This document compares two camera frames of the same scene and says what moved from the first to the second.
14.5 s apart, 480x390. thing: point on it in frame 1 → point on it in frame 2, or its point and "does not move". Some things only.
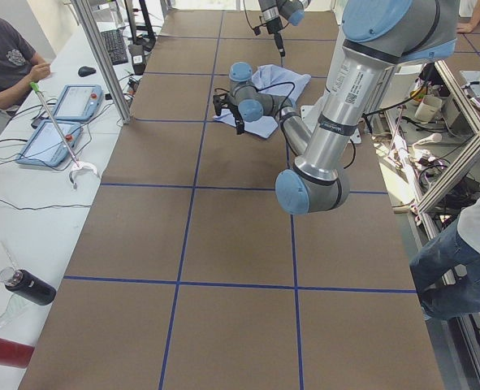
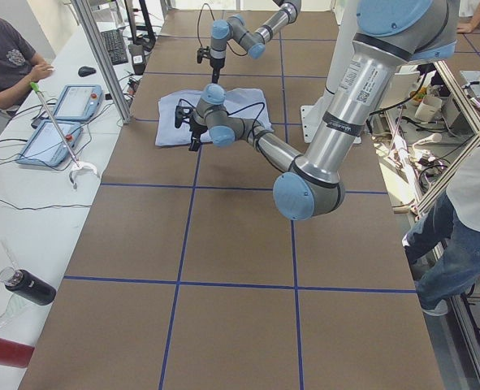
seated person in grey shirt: [8, 65] does not move
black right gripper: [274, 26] → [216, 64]
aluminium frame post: [106, 58] does not move
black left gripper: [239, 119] → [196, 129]
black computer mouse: [84, 71] does not move
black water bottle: [27, 285] does not move
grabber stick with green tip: [78, 166] does not move
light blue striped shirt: [273, 80] → [247, 103]
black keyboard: [114, 42] does not move
